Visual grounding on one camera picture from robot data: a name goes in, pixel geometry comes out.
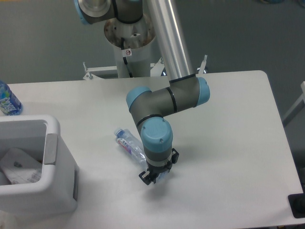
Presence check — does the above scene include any white pedestal base frame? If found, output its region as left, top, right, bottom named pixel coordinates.
left=83, top=54, right=208, bottom=80

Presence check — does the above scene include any white plastic trash can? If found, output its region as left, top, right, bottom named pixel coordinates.
left=0, top=115, right=79, bottom=214

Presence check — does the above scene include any black cable on pedestal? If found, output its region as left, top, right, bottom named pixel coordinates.
left=120, top=37, right=133, bottom=78

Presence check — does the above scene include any white frame at right edge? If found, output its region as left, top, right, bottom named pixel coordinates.
left=282, top=82, right=305, bottom=127

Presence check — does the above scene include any clear plastic bag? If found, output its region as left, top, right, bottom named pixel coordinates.
left=0, top=148, right=42, bottom=185

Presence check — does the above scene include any black object at table corner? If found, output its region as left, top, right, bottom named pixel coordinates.
left=288, top=193, right=305, bottom=219

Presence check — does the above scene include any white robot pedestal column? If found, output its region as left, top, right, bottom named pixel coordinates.
left=104, top=14, right=155, bottom=78

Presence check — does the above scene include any clear water bottle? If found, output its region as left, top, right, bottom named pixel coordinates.
left=114, top=127, right=173, bottom=183

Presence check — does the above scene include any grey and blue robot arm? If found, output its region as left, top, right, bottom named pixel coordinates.
left=74, top=0, right=210, bottom=184

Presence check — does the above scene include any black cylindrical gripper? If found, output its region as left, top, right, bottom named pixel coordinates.
left=139, top=148, right=179, bottom=185

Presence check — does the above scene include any blue labelled drink bottle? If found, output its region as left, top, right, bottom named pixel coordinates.
left=0, top=81, right=23, bottom=116

